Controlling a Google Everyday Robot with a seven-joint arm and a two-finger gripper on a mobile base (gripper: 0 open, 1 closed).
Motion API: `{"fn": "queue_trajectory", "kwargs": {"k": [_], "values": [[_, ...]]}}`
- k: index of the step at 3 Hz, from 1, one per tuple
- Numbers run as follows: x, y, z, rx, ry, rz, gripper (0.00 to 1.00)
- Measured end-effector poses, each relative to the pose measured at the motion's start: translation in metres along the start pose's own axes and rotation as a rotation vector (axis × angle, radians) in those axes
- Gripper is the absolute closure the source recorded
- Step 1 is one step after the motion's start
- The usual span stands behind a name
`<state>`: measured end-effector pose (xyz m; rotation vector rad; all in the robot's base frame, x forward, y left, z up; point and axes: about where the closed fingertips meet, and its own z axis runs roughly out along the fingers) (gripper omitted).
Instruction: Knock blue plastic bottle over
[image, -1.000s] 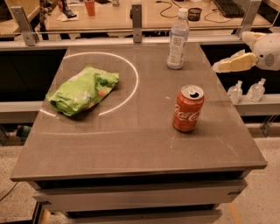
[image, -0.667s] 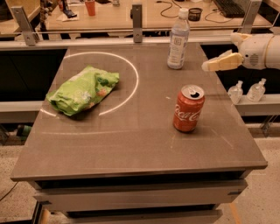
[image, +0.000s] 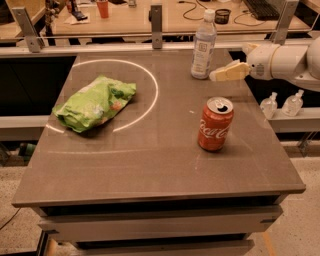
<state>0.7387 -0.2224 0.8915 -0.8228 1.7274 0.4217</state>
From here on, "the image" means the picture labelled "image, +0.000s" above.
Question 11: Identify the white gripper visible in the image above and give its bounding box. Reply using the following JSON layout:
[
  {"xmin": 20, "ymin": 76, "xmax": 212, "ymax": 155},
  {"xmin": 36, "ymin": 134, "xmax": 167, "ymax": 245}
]
[{"xmin": 209, "ymin": 42, "xmax": 280, "ymax": 82}]

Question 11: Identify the blue plastic water bottle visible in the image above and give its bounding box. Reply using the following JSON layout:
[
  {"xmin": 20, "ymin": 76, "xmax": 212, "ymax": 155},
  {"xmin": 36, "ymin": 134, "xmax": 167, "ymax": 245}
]
[{"xmin": 191, "ymin": 9, "xmax": 217, "ymax": 79}]

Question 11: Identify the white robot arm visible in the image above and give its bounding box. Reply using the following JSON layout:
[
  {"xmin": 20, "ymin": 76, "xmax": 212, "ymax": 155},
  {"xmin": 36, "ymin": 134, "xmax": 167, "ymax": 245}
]
[{"xmin": 209, "ymin": 38, "xmax": 320, "ymax": 92}]

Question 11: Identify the small clear sanitizer bottle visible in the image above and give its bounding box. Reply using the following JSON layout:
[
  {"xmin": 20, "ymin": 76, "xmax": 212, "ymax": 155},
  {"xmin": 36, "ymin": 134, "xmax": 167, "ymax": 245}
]
[{"xmin": 260, "ymin": 92, "xmax": 277, "ymax": 119}]

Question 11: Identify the green bottle under table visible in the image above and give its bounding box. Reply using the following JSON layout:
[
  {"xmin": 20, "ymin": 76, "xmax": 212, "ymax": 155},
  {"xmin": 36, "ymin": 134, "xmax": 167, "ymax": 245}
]
[{"xmin": 19, "ymin": 143, "xmax": 36, "ymax": 157}]

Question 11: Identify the black mesh pen cup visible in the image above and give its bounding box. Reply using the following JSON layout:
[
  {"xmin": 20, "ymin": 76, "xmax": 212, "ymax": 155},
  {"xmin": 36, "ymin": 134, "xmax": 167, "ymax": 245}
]
[{"xmin": 215, "ymin": 9, "xmax": 231, "ymax": 25}]

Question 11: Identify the black keyboard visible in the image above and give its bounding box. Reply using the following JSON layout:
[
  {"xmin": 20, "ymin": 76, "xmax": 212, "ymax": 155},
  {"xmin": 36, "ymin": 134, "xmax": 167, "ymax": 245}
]
[{"xmin": 243, "ymin": 0, "xmax": 280, "ymax": 21}]

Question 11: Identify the red Coca-Cola can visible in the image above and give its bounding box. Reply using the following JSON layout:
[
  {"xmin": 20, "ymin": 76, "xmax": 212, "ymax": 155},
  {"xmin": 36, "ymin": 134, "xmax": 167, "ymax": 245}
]
[{"xmin": 198, "ymin": 97, "xmax": 234, "ymax": 152}]

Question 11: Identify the orange plastic cup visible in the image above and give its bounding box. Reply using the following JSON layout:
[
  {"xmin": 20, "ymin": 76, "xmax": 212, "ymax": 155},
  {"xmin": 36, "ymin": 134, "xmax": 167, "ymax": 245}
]
[{"xmin": 96, "ymin": 0, "xmax": 109, "ymax": 18}]

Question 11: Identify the upper cabinet drawer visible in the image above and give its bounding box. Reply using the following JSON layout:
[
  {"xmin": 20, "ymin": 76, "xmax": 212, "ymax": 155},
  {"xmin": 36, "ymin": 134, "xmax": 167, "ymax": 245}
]
[{"xmin": 40, "ymin": 205, "xmax": 282, "ymax": 242}]

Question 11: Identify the cabinet drawer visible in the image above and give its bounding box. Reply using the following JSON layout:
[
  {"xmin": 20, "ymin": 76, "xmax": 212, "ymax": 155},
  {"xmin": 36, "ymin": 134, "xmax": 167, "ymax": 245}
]
[
  {"xmin": 40, "ymin": 205, "xmax": 282, "ymax": 242},
  {"xmin": 76, "ymin": 240, "xmax": 254, "ymax": 256}
]

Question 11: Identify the green chip bag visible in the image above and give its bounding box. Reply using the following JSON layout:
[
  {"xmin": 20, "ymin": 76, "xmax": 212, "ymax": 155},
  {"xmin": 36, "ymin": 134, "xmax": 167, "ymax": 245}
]
[{"xmin": 52, "ymin": 75, "xmax": 137, "ymax": 133}]

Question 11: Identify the wooden background desk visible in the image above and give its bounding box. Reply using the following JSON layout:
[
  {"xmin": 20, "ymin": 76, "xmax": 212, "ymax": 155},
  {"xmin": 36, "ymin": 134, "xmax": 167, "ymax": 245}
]
[{"xmin": 52, "ymin": 0, "xmax": 277, "ymax": 37}]

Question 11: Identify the lower cabinet drawer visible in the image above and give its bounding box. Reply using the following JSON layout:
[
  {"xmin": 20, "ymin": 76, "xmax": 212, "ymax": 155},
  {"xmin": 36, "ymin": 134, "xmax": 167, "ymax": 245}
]
[{"xmin": 76, "ymin": 240, "xmax": 254, "ymax": 256}]

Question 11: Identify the right metal bracket post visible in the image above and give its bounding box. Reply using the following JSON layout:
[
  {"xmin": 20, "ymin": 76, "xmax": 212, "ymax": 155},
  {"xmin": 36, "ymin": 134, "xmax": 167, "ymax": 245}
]
[{"xmin": 270, "ymin": 0, "xmax": 299, "ymax": 45}]

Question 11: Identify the metal bracket post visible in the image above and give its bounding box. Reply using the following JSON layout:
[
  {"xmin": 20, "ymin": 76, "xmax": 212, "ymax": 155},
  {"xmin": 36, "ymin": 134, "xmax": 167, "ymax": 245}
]
[
  {"xmin": 12, "ymin": 7, "xmax": 44, "ymax": 53},
  {"xmin": 270, "ymin": 0, "xmax": 299, "ymax": 45},
  {"xmin": 149, "ymin": 4, "xmax": 162, "ymax": 49}
]

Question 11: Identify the black cable on desk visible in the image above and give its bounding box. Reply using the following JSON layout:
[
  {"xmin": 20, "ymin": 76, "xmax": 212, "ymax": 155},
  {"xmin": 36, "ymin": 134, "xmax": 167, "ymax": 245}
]
[{"xmin": 177, "ymin": 0, "xmax": 208, "ymax": 22}]

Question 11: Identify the middle metal bracket post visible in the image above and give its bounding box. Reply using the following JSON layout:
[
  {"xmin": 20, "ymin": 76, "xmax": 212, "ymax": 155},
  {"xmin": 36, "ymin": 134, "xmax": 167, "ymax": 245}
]
[{"xmin": 149, "ymin": 4, "xmax": 162, "ymax": 49}]

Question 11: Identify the left metal bracket post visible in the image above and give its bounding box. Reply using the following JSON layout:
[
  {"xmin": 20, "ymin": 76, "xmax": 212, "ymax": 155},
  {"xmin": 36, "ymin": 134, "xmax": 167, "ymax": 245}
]
[{"xmin": 12, "ymin": 7, "xmax": 44, "ymax": 53}]

